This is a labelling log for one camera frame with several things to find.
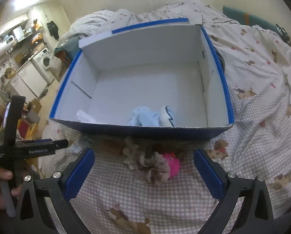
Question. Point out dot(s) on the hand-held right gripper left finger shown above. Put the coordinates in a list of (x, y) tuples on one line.
[(79, 173)]

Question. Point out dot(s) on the black hanging garment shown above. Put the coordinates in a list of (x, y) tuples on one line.
[(53, 29)]

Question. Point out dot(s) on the brown cardboard box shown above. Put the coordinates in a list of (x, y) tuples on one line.
[(35, 105)]

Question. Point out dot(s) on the pink rubber duck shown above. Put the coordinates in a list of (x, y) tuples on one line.
[(172, 164)]

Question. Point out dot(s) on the grey bin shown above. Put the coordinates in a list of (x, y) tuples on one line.
[(33, 117)]

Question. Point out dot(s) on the white plush toy blue mark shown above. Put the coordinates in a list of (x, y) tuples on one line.
[(168, 117)]

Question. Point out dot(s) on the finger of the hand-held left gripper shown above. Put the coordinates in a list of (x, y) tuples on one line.
[(61, 144)]

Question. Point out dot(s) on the black and white cloth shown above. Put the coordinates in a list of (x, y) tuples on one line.
[(283, 35)]

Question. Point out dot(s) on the white wall cabinet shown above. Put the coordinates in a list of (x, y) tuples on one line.
[(13, 23)]

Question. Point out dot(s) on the light blue plush toy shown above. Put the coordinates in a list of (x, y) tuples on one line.
[(143, 118)]

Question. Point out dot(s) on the teal headboard cushion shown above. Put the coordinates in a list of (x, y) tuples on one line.
[(253, 20)]

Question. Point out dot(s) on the white washing machine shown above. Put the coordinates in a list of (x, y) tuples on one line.
[(44, 61)]

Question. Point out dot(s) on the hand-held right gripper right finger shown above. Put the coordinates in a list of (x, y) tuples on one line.
[(209, 175)]

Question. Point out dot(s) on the white water heater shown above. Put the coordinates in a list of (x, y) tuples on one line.
[(3, 47)]

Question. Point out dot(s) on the teal pillow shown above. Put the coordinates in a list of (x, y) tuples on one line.
[(67, 50)]

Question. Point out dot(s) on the brown plush toy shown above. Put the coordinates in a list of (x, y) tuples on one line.
[(152, 169)]

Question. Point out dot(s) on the blue cardboard box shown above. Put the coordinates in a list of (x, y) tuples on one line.
[(148, 82)]

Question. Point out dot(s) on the white floor cabinet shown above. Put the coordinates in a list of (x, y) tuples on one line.
[(29, 81)]

